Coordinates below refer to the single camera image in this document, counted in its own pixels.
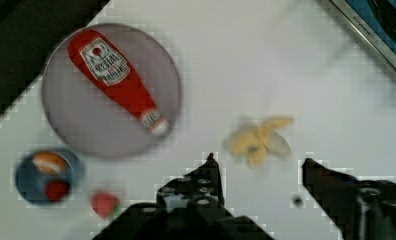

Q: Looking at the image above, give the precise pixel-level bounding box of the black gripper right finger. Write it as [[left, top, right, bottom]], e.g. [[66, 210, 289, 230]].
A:
[[302, 158, 396, 240]]

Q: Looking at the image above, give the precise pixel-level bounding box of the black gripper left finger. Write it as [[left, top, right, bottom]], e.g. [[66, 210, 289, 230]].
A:
[[93, 154, 274, 240]]

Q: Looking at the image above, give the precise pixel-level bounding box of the red toy strawberry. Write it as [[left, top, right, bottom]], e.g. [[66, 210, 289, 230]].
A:
[[90, 191, 120, 219]]

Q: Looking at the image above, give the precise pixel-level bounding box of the small red toy fruit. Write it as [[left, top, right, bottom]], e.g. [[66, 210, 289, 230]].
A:
[[45, 181, 70, 201]]

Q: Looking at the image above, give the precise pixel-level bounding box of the grey round plate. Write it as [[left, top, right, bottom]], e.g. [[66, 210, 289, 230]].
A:
[[42, 24, 181, 158]]

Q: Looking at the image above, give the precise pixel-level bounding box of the orange slice toy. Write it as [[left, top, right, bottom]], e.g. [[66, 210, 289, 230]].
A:
[[32, 152, 67, 175]]

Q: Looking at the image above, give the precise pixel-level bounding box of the small blue bowl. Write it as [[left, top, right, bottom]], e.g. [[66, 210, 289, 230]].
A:
[[14, 148, 83, 206]]

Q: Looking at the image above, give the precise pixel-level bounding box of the red ketchup bottle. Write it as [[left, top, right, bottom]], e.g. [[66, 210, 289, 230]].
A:
[[67, 30, 169, 136]]

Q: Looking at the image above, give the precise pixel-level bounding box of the silver toaster oven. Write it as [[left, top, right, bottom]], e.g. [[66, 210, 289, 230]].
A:
[[326, 0, 396, 75]]

